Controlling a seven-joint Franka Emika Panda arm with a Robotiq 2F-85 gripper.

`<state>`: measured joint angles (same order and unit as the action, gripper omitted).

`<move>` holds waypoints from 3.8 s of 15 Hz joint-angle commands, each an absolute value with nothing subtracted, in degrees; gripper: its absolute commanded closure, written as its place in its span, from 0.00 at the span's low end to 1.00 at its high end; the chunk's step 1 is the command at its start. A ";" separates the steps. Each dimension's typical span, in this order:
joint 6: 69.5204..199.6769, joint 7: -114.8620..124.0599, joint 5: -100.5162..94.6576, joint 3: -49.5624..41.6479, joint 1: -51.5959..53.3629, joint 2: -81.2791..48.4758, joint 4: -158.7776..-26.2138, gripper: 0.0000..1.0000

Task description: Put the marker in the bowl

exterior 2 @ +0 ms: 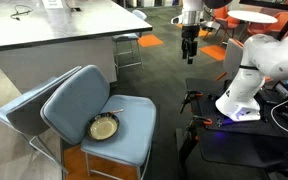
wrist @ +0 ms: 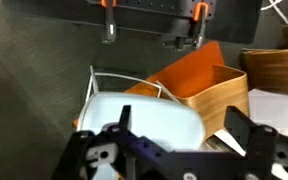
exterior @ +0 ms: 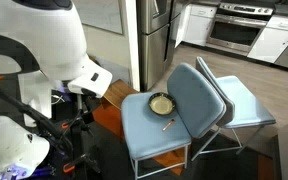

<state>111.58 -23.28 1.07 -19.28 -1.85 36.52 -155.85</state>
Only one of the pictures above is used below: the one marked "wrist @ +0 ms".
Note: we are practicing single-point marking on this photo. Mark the black pegboard panel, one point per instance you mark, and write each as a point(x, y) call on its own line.
point(226, 20)

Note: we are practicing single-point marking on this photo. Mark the orange black clamp right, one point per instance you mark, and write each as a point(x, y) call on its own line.
point(200, 13)

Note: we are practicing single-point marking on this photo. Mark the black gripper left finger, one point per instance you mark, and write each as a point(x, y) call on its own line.
point(125, 118)

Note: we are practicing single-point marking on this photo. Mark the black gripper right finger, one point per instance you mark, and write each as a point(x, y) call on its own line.
point(248, 135)

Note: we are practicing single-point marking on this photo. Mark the orange wooden bench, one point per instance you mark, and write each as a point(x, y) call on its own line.
point(201, 81)

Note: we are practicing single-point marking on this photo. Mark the light blue padded chair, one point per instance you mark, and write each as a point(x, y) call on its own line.
point(169, 124)

